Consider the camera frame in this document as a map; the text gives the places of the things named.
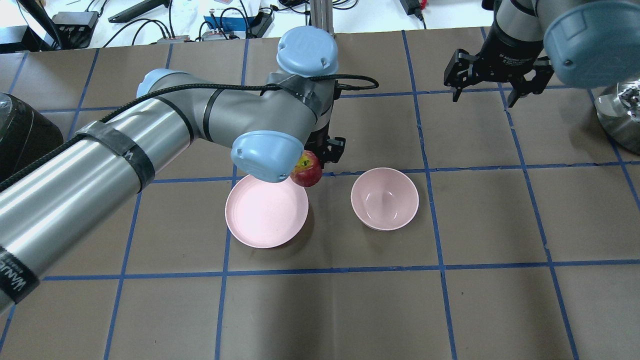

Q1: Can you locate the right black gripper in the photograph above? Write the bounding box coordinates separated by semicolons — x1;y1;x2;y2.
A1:
443;25;554;109

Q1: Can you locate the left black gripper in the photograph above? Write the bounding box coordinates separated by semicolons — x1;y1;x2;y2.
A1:
304;116;346;170

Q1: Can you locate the red yellow apple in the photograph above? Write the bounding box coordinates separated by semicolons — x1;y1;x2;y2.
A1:
289;150;323;188

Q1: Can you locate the pink bowl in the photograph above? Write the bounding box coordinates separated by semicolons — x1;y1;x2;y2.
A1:
350;167;420;231

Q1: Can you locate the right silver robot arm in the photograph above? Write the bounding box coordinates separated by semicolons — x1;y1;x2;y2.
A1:
443;0;640;107

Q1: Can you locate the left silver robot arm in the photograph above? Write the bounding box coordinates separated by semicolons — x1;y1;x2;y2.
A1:
0;26;339;312

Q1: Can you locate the pink plate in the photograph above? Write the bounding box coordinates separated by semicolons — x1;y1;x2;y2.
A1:
224;175;309;249

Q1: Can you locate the black power adapter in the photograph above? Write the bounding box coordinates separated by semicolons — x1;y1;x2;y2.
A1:
399;0;428;18

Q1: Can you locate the stainless steel steamer pot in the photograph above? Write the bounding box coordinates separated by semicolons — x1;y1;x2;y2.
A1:
594;78;640;155

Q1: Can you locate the black handheld tool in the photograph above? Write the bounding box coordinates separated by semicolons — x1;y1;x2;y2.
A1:
108;0;171;24

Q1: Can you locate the dark grey rice cooker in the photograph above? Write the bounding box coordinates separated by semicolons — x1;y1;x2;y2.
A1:
0;92;64;182

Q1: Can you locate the aluminium frame post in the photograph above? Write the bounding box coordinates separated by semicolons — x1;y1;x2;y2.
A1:
310;0;335;35

